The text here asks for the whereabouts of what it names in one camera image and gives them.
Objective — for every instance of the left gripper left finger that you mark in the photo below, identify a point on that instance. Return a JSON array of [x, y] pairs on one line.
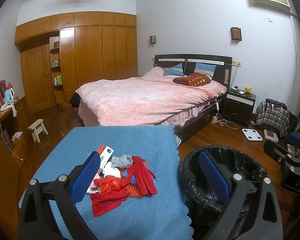
[[36, 220]]

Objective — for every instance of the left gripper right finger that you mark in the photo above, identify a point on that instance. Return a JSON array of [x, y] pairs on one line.
[[232, 189]]

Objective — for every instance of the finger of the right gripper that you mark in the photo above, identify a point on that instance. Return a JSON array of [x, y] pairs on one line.
[[277, 152], [294, 140]]

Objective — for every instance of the pale pink cloth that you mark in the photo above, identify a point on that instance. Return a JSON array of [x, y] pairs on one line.
[[93, 188]]

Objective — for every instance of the red plastic bag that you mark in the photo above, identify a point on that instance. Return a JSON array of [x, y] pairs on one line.
[[109, 184]]

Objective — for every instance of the white tissue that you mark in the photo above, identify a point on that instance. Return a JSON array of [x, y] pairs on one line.
[[108, 170]]

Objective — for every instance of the white blue cardboard box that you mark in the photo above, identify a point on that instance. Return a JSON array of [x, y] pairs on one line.
[[105, 152]]

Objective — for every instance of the orange foam net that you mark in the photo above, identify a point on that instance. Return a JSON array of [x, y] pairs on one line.
[[131, 187]]

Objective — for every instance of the black lined trash bin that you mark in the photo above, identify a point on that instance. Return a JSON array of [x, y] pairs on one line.
[[204, 206]]

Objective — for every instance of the white bathroom scale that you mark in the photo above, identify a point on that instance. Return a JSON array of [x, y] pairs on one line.
[[251, 134]]

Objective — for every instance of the plaid bag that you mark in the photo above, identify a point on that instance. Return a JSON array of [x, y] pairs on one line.
[[274, 114]]

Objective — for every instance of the dark nightstand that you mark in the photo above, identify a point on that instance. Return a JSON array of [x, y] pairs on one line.
[[239, 107]]

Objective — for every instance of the wooden sideboard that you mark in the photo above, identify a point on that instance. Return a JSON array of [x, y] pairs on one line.
[[14, 165]]

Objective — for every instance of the yellow plush toy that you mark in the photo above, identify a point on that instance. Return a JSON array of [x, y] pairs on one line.
[[247, 91]]

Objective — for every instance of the blue felt table cloth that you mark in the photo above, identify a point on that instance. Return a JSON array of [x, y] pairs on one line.
[[159, 216]]

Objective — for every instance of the small white wooden stool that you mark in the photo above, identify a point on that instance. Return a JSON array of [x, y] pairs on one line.
[[36, 128]]

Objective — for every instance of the right blue pillow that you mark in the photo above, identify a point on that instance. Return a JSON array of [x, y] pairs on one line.
[[206, 69]]

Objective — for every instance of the blue pillow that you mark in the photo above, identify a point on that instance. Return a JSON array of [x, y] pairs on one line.
[[176, 70], [206, 69]]

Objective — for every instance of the brown dotted pillow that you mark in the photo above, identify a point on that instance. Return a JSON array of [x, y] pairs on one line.
[[193, 80]]

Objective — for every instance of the left blue pillow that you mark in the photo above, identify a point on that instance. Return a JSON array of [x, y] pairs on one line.
[[176, 70]]

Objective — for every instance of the black garment on bed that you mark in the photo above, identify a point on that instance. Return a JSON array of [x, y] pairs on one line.
[[75, 101]]

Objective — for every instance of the blue electric kettle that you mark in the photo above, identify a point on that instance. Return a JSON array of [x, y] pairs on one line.
[[9, 94]]

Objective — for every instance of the pink bed cover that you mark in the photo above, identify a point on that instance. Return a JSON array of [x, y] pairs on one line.
[[152, 99]]

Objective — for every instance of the wooden wardrobe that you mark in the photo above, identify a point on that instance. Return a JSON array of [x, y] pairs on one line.
[[60, 53]]

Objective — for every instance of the right wall lamp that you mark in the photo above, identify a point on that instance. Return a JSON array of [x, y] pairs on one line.
[[236, 34]]

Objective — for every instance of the wall lamp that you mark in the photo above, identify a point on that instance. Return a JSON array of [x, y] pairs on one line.
[[152, 39], [236, 34]]

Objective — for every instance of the wall air conditioner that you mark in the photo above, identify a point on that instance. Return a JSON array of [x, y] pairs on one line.
[[279, 5]]

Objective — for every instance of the left wall lamp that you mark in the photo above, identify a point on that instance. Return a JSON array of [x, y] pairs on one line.
[[152, 39]]

